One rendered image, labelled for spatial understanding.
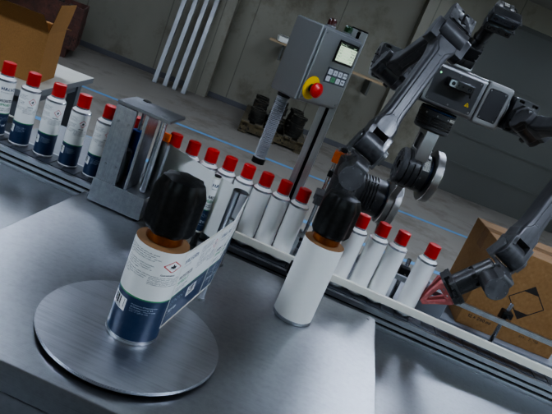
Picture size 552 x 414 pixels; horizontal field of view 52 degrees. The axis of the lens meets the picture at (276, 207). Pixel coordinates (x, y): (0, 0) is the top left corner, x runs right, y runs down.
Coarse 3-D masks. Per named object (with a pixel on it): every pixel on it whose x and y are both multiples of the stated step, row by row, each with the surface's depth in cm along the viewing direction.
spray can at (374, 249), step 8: (384, 224) 144; (376, 232) 146; (384, 232) 145; (368, 240) 147; (376, 240) 145; (384, 240) 146; (368, 248) 146; (376, 248) 145; (384, 248) 146; (360, 256) 148; (368, 256) 146; (376, 256) 146; (360, 264) 148; (368, 264) 147; (376, 264) 148; (352, 272) 150; (360, 272) 148; (368, 272) 147; (352, 280) 149; (360, 280) 148; (368, 280) 149; (360, 296) 150
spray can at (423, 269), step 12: (432, 252) 144; (420, 264) 145; (432, 264) 144; (408, 276) 148; (420, 276) 145; (408, 288) 147; (420, 288) 146; (396, 300) 150; (408, 300) 147; (396, 312) 149
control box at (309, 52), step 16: (304, 16) 140; (304, 32) 139; (320, 32) 136; (336, 32) 139; (288, 48) 143; (304, 48) 139; (320, 48) 138; (336, 48) 141; (288, 64) 143; (304, 64) 139; (320, 64) 140; (336, 64) 144; (288, 80) 142; (304, 80) 140; (320, 80) 143; (304, 96) 142; (320, 96) 146; (336, 96) 150
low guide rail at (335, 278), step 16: (240, 240) 149; (256, 240) 149; (288, 256) 148; (352, 288) 147; (368, 288) 148; (384, 304) 147; (400, 304) 146; (432, 320) 146; (464, 336) 146; (496, 352) 145; (512, 352) 145; (544, 368) 144
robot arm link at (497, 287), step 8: (504, 240) 141; (488, 248) 144; (496, 248) 141; (488, 272) 139; (496, 272) 138; (504, 272) 136; (512, 272) 143; (480, 280) 140; (488, 280) 136; (496, 280) 135; (504, 280) 135; (512, 280) 136; (488, 288) 136; (496, 288) 136; (504, 288) 136; (488, 296) 137; (496, 296) 136; (504, 296) 136
